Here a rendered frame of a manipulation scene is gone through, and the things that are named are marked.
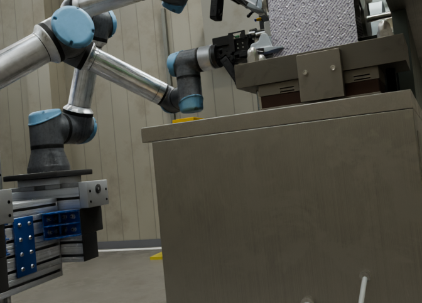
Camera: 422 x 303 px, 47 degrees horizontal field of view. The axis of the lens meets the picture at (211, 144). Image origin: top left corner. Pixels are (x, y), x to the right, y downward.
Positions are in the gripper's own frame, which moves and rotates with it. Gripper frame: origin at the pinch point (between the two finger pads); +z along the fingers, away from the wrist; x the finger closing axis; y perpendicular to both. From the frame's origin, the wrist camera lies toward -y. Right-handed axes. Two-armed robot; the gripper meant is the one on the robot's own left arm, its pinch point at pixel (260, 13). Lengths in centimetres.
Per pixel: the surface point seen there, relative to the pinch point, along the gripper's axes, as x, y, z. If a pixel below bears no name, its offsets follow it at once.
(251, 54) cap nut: -25.2, -11.0, 15.0
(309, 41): -7.6, -0.4, 20.5
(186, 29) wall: 316, -37, -206
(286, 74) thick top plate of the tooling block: -27.4, -10.7, 26.3
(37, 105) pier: 266, -192, -296
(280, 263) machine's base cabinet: -33, -47, 51
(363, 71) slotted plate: -26.5, -0.9, 41.3
